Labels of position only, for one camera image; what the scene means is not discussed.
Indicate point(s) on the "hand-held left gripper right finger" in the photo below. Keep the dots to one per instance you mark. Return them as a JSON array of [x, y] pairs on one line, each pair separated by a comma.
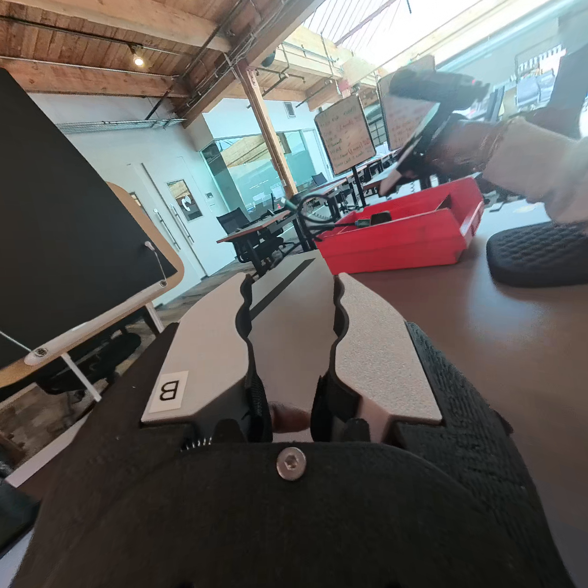
[[381, 363]]

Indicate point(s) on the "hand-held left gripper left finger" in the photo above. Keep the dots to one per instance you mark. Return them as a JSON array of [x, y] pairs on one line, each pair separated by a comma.
[[202, 349]]

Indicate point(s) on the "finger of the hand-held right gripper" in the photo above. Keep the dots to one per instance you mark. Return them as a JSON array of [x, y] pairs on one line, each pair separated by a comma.
[[399, 181]]

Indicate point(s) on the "black hdmi switch box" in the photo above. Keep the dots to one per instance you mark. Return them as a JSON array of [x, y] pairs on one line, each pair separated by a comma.
[[380, 218]]

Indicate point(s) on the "red plastic bin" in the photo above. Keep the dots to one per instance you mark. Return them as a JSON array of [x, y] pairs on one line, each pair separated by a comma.
[[390, 250]]

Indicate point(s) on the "person's right forearm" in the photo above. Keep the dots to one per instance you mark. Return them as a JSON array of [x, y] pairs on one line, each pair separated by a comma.
[[542, 170]]

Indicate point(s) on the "person's right hand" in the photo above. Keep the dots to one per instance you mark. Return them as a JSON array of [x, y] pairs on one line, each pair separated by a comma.
[[459, 147]]

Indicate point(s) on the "person's left hand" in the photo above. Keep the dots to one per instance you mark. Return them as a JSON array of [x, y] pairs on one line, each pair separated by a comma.
[[289, 417]]

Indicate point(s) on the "handwritten whiteboard on stand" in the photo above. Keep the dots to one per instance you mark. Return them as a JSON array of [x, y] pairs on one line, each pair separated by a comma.
[[344, 133], [399, 121]]

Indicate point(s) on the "black office chair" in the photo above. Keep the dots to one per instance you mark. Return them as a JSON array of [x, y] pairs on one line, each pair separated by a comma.
[[105, 349], [232, 223]]

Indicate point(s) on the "white door with window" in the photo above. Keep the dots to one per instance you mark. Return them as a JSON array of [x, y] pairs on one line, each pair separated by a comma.
[[193, 248]]

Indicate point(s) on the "white stand with clear rod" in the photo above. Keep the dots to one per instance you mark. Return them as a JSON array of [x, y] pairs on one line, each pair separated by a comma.
[[80, 377]]

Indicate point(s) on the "wooden office desk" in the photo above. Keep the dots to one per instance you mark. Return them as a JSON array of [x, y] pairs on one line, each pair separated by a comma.
[[257, 228]]

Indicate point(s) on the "ceiling spot lamp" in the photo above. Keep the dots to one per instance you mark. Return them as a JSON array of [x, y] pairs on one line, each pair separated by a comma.
[[138, 59]]

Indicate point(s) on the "wooden support post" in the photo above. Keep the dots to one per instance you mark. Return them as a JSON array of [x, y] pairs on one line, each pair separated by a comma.
[[271, 138]]

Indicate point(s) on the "black board with wooden frame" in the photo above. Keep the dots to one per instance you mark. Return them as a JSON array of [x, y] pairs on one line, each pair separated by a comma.
[[69, 206]]

